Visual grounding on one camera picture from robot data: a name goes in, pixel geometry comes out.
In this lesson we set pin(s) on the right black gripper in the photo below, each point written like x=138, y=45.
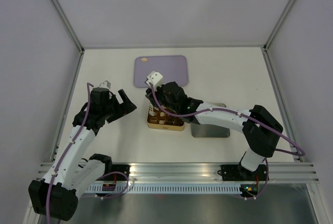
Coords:
x=158, y=90

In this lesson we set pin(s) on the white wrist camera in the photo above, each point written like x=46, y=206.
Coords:
x=154, y=79
x=105, y=84

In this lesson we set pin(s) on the gold chocolate box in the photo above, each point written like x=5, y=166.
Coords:
x=153, y=121

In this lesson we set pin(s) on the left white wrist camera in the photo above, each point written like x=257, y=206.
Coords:
x=105, y=84

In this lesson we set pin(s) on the silver tin lid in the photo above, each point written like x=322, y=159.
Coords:
x=208, y=131

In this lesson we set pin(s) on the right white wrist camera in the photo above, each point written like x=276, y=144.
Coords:
x=154, y=79

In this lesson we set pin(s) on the white tongs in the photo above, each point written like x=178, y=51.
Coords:
x=152, y=111

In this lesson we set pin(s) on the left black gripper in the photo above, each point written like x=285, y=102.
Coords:
x=124, y=108

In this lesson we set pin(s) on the purple plastic tray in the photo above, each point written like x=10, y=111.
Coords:
x=174, y=68

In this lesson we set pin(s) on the left aluminium frame post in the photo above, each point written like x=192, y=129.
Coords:
x=67, y=25

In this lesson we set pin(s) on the right aluminium frame post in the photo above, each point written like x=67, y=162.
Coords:
x=282, y=18

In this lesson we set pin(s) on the aluminium frame post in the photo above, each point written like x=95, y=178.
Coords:
x=67, y=25
x=282, y=18

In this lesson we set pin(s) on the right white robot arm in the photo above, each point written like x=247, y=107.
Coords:
x=261, y=130

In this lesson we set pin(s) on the white slotted cable duct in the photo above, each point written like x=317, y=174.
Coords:
x=166, y=188

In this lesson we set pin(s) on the aluminium mounting rail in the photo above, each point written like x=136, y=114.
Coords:
x=278, y=172

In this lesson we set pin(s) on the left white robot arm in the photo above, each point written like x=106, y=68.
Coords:
x=57, y=193

